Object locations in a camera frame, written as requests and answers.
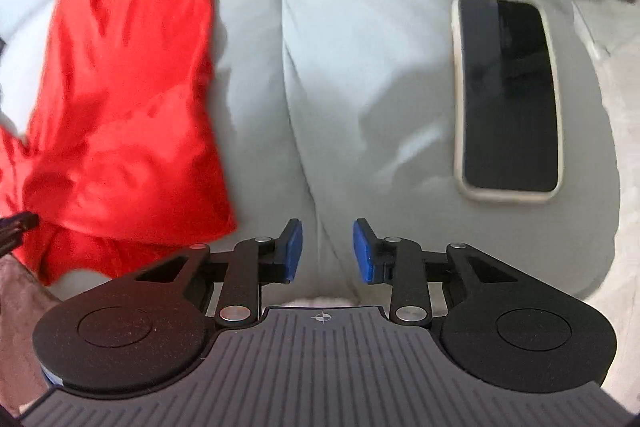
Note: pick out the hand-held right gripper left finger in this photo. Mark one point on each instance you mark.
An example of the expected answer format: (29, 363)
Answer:
(292, 252)

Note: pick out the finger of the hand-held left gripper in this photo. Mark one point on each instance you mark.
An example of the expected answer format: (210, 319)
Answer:
(17, 227)

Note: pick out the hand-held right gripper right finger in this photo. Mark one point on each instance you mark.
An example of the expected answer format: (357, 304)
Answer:
(362, 252)

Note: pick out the red sweater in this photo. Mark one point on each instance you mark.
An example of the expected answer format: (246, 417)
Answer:
(115, 107)

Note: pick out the pink fluffy robe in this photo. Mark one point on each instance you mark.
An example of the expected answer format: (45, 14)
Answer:
(22, 332)

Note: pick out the grey fabric sofa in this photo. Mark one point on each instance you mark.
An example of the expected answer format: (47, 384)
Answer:
(350, 57)

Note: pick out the smartphone in beige case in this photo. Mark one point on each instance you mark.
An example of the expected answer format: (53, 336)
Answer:
(507, 97)

